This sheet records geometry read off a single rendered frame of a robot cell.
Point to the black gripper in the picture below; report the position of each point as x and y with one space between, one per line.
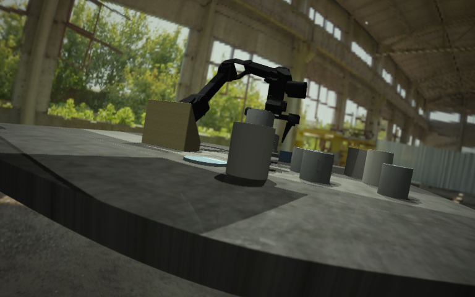
291 119

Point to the light blue block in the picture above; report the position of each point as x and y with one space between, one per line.
285 156

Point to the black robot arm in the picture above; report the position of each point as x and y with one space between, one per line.
279 80

